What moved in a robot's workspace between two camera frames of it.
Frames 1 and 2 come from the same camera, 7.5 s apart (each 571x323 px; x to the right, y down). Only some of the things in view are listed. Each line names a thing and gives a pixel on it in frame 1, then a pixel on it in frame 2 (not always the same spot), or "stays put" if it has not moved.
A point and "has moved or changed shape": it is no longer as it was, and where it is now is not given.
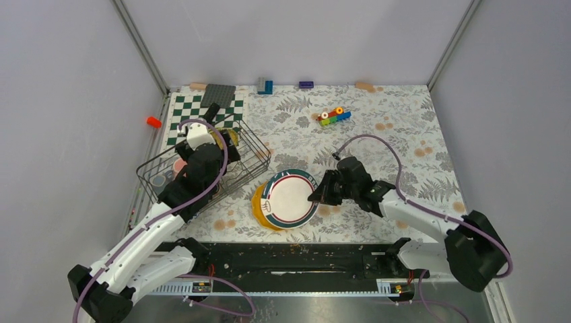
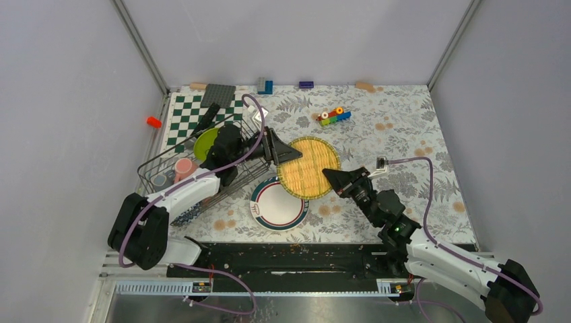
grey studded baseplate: [223, 95] stays put
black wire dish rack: [160, 174] stays put
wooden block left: [198, 86] stays put
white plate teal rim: [285, 199] has moved or changed shape
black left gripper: [184, 151] → [277, 151]
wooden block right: [367, 86] stays put
